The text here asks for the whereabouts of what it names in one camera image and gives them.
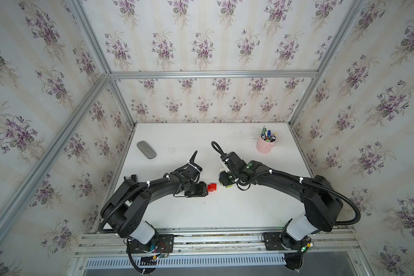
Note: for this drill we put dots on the white vented cable duct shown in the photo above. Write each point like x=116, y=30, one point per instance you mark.
x=188, y=261

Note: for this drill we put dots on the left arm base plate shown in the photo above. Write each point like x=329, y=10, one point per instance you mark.
x=151, y=245

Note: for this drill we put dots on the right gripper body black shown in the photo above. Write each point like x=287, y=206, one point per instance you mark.
x=229, y=177

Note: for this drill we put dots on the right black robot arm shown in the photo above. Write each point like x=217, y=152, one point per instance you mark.
x=324, y=207

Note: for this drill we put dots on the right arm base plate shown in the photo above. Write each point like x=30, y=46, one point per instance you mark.
x=284, y=241

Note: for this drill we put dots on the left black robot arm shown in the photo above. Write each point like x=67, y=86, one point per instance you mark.
x=125, y=210

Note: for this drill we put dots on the grey oval eraser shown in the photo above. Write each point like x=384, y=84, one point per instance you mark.
x=146, y=149

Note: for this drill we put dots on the aluminium mounting rail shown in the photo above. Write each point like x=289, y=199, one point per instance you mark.
x=203, y=241

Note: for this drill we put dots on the black stapler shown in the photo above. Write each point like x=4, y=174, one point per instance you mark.
x=130, y=177

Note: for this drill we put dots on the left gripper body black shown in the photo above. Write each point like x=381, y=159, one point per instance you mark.
x=197, y=190

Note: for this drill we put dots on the pink pen cup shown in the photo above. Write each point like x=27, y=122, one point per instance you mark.
x=264, y=146

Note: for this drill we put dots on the red lego brick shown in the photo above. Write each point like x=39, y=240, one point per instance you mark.
x=212, y=187

